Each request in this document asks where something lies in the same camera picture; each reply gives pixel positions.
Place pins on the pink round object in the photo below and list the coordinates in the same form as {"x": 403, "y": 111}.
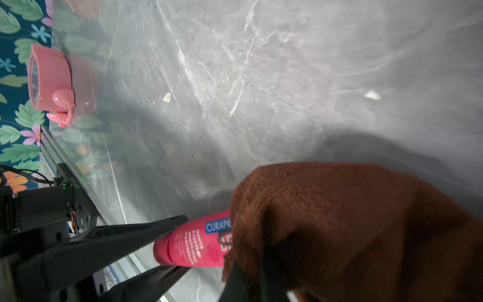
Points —
{"x": 63, "y": 86}

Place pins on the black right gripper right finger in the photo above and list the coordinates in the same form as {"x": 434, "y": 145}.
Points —
{"x": 271, "y": 288}

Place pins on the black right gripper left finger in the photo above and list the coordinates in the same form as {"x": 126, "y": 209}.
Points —
{"x": 237, "y": 287}

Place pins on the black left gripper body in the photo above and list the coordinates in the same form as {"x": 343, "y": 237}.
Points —
{"x": 34, "y": 221}

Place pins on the red Curaprox toothpaste tube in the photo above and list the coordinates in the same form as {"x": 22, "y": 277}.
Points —
{"x": 202, "y": 243}

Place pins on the brown cloth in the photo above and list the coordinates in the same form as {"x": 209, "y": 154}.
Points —
{"x": 355, "y": 232}

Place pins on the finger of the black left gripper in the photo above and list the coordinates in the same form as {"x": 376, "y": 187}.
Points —
{"x": 77, "y": 258}
{"x": 148, "y": 286}

